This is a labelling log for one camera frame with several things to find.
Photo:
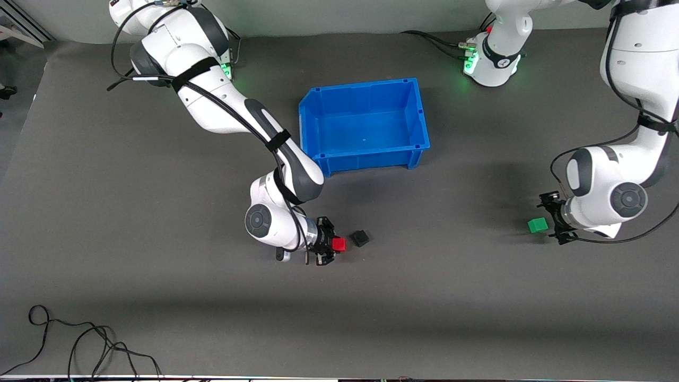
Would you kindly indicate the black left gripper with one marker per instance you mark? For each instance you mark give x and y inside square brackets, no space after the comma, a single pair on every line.
[557,217]

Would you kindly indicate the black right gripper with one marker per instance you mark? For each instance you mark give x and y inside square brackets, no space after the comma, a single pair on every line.
[322,240]

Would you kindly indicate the small red cube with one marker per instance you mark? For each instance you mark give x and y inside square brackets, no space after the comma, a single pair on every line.
[339,244]

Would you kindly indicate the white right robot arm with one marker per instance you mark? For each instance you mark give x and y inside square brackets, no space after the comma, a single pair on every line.
[223,101]

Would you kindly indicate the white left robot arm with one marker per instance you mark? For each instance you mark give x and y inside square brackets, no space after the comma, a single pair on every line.
[599,180]

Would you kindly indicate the small green cube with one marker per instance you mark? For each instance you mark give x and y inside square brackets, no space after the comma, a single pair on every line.
[537,225]

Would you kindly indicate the small black cube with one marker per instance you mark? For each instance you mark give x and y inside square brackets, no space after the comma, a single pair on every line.
[360,238]

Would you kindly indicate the dark grey table mat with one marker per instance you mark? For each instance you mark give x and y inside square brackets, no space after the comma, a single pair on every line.
[339,318]

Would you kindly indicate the blue plastic storage bin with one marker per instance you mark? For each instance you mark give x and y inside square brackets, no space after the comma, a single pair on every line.
[366,127]

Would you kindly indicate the small black floor object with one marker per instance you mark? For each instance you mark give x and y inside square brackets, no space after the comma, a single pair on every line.
[6,93]

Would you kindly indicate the metal frame rack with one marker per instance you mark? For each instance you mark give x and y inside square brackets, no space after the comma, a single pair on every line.
[21,24]

